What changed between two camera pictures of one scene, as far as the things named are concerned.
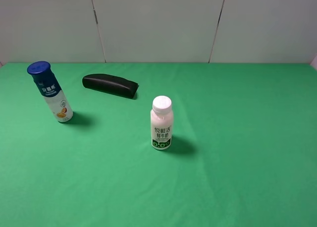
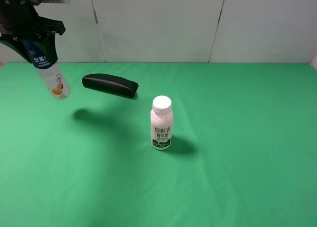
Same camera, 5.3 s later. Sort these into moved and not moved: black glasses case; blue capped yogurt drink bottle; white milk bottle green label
Moved: blue capped yogurt drink bottle
Not moved: black glasses case; white milk bottle green label
